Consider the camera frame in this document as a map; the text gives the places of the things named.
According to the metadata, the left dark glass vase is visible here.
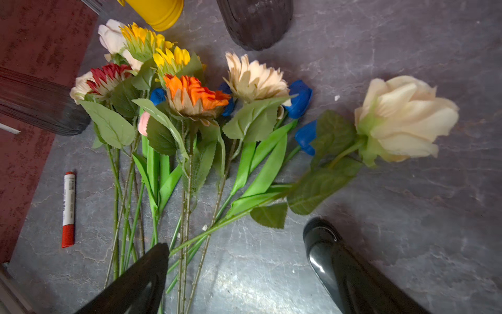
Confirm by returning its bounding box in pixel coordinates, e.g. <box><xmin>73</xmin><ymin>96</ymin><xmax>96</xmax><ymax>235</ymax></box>
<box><xmin>1</xmin><ymin>68</ymin><xmax>91</xmax><ymax>137</ymax></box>

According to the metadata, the white rose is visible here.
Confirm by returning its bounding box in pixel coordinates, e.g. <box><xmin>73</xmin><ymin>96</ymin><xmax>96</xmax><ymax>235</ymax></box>
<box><xmin>98</xmin><ymin>19</ymin><xmax>126</xmax><ymax>56</ymax></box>
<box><xmin>122</xmin><ymin>49</ymin><xmax>143</xmax><ymax>72</ymax></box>

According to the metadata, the red gerbera flower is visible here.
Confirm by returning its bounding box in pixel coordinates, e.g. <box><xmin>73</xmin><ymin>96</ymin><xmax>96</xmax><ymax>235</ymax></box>
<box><xmin>86</xmin><ymin>64</ymin><xmax>132</xmax><ymax>99</ymax></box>

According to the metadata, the yellow pen cup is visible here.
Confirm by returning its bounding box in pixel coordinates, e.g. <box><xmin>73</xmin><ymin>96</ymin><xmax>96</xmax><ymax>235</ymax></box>
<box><xmin>118</xmin><ymin>0</ymin><xmax>184</xmax><ymax>31</ymax></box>

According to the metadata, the red white marker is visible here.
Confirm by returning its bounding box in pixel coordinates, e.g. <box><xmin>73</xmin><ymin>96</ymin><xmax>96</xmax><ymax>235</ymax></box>
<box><xmin>61</xmin><ymin>171</ymin><xmax>76</xmax><ymax>248</ymax></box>

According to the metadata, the cream rose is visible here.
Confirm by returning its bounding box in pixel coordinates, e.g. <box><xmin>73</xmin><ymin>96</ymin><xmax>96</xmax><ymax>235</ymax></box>
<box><xmin>175</xmin><ymin>76</ymin><xmax>459</xmax><ymax>254</ymax></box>
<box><xmin>70</xmin><ymin>71</ymin><xmax>94</xmax><ymax>104</ymax></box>

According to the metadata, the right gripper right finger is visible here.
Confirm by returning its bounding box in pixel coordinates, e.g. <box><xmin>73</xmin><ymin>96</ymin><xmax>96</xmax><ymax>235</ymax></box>
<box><xmin>303</xmin><ymin>217</ymin><xmax>428</xmax><ymax>313</ymax></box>

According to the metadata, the white rose top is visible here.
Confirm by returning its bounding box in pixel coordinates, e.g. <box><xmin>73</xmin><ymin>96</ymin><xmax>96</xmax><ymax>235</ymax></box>
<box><xmin>98</xmin><ymin>19</ymin><xmax>126</xmax><ymax>56</ymax></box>

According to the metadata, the middle dark ribbed vase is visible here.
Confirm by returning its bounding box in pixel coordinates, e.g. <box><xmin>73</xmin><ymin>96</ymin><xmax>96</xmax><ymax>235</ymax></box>
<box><xmin>217</xmin><ymin>0</ymin><xmax>294</xmax><ymax>51</ymax></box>

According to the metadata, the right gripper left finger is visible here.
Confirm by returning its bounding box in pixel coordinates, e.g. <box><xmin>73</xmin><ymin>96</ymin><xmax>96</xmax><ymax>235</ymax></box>
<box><xmin>77</xmin><ymin>243</ymin><xmax>169</xmax><ymax>313</ymax></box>

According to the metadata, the pink tulip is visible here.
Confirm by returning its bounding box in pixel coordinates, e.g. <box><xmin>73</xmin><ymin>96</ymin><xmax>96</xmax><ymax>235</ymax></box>
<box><xmin>138</xmin><ymin>112</ymin><xmax>150</xmax><ymax>137</ymax></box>

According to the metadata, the large yellow sunflower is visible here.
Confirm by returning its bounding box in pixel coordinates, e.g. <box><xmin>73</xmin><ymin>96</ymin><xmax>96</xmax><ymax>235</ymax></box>
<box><xmin>120</xmin><ymin>23</ymin><xmax>167</xmax><ymax>61</ymax></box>

